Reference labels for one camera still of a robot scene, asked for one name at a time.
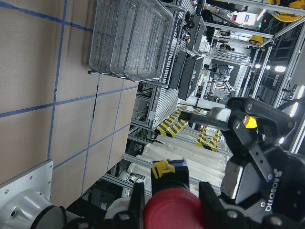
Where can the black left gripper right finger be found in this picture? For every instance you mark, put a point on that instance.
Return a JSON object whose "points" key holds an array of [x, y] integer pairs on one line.
{"points": [[210, 201]]}

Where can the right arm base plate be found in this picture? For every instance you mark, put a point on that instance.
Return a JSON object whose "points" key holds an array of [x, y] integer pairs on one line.
{"points": [[24, 197]]}

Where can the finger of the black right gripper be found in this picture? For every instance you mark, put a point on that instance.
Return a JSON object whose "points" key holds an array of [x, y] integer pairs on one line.
{"points": [[217, 117]]}

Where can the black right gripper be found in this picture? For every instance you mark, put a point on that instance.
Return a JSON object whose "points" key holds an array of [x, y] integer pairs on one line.
{"points": [[261, 177]]}

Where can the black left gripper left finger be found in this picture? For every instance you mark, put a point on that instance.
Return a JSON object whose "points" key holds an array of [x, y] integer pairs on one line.
{"points": [[136, 207]]}

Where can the aluminium workbench frame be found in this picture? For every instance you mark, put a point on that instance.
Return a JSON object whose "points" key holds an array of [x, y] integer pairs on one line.
{"points": [[153, 104]]}

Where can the wire mesh shelf rack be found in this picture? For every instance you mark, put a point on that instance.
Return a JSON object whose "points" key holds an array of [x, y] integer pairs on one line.
{"points": [[130, 39]]}

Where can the red emergency stop button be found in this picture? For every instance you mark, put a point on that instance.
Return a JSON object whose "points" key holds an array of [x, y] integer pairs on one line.
{"points": [[172, 205]]}

